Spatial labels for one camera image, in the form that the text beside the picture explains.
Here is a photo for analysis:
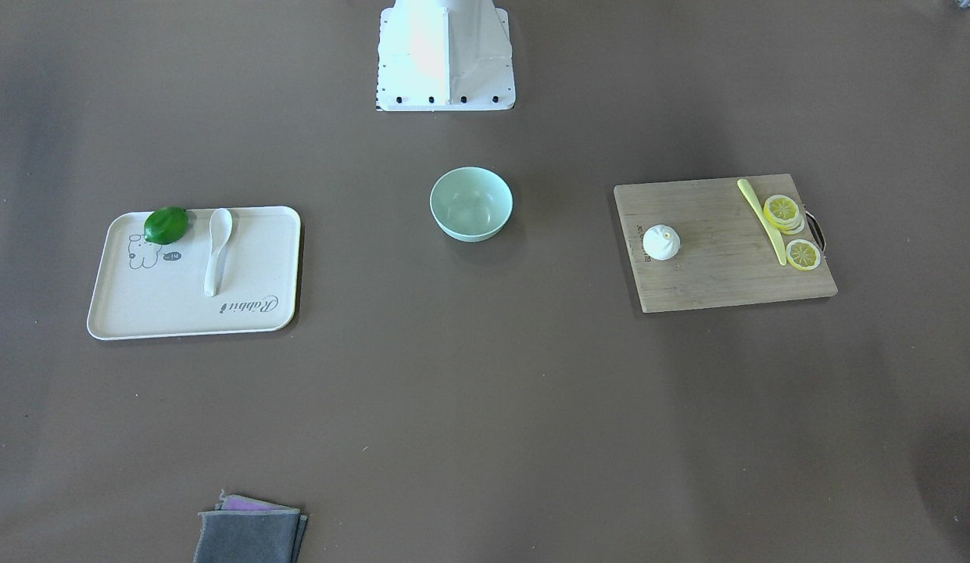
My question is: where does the folded grey cloth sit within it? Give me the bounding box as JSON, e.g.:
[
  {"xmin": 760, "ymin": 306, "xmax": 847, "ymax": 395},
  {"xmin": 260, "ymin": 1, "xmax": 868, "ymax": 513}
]
[{"xmin": 194, "ymin": 493, "xmax": 309, "ymax": 562}]

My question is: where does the white steamed bun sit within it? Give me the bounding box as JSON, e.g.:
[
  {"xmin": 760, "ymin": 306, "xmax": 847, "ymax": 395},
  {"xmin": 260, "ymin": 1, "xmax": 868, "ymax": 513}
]
[{"xmin": 642, "ymin": 224, "xmax": 682, "ymax": 261}]

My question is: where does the green lime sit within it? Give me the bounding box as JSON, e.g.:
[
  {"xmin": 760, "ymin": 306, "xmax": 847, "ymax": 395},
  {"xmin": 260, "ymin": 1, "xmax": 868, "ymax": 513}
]
[{"xmin": 144, "ymin": 206, "xmax": 189, "ymax": 246}]

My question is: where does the lower lemon slice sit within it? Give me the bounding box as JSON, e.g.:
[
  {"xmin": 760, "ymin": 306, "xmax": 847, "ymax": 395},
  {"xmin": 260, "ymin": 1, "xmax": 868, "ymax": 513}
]
[{"xmin": 786, "ymin": 238, "xmax": 823, "ymax": 271}]

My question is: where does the cream rabbit tray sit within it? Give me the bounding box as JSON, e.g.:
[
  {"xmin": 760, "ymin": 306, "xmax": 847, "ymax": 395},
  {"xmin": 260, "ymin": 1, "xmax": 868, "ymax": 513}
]
[{"xmin": 87, "ymin": 206, "xmax": 302, "ymax": 341}]

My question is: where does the upper lemon slice stack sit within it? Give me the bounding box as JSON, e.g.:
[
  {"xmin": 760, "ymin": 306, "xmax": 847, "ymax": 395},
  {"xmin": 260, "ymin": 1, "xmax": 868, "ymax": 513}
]
[{"xmin": 763, "ymin": 195, "xmax": 805, "ymax": 235}]

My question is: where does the yellow plastic knife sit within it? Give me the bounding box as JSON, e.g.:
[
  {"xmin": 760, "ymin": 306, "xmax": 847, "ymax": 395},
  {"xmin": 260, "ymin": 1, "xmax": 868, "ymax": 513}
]
[{"xmin": 737, "ymin": 178, "xmax": 788, "ymax": 266}]

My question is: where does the wooden cutting board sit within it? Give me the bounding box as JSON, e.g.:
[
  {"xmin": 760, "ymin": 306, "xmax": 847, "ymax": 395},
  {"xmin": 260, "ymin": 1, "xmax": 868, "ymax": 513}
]
[{"xmin": 614, "ymin": 178, "xmax": 838, "ymax": 313}]

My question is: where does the white ceramic spoon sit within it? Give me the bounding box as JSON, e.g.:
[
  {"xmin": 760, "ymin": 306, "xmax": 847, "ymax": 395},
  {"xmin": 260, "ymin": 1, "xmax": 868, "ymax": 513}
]
[{"xmin": 203, "ymin": 208, "xmax": 234, "ymax": 298}]

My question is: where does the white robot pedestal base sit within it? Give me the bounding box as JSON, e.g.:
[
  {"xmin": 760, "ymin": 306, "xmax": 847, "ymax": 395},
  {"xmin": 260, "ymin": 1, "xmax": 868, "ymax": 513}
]
[{"xmin": 375, "ymin": 1, "xmax": 517, "ymax": 112}]

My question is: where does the light green bowl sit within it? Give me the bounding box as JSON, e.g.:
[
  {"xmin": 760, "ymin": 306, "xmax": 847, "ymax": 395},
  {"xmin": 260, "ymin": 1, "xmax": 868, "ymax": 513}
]
[{"xmin": 430, "ymin": 167, "xmax": 514, "ymax": 242}]

